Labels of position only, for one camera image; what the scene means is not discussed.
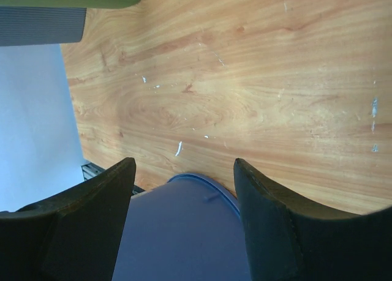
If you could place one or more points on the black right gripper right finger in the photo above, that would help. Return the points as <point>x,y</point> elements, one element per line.
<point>290,237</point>

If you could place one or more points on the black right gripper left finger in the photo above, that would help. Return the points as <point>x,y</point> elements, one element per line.
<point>73,235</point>

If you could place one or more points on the blue plastic bucket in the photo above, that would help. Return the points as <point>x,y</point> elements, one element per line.
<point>186,229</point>

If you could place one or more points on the grey ribbed plastic bin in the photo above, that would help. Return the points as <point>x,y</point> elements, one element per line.
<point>41,25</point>

